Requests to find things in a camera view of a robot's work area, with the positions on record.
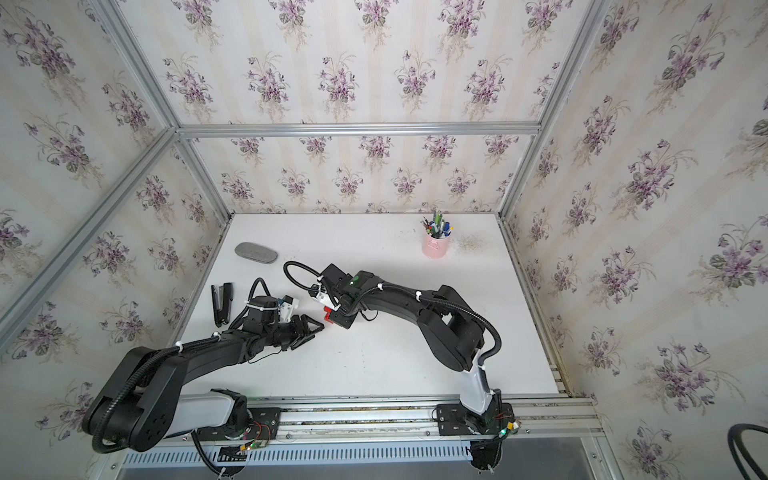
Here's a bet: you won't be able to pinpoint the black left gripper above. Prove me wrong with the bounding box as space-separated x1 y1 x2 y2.
261 315 324 352

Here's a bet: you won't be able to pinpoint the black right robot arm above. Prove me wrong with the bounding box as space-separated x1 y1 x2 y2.
283 260 502 417

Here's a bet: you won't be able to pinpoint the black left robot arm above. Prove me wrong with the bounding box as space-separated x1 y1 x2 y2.
82 278 324 454

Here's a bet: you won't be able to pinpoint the black stapler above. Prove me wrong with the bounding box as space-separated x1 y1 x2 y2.
211 282 234 328

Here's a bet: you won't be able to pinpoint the grey oval eraser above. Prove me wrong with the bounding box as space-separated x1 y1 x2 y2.
234 242 279 264

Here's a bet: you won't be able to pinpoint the pink pen cup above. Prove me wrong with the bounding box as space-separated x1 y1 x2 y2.
422 234 451 259

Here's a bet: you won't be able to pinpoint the pens in cup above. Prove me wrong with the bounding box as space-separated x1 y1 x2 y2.
421 211 453 239

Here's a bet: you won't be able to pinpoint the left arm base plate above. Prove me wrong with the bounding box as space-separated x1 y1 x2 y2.
197 407 282 445

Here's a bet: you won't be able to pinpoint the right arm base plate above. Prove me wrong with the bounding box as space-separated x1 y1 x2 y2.
433 399 519 437

